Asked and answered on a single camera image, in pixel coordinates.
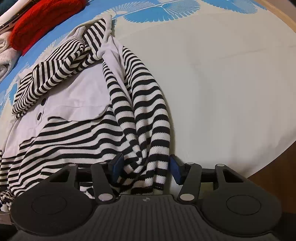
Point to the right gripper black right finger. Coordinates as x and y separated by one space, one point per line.
188 176

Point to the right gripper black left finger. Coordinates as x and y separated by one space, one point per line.
104 176

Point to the black white striped sweater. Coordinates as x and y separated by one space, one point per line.
89 100

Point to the blue white patterned bedsheet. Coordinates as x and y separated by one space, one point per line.
226 68

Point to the folded beige blanket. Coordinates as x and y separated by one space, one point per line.
8 55

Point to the red knitted garment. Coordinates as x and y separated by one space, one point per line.
40 19

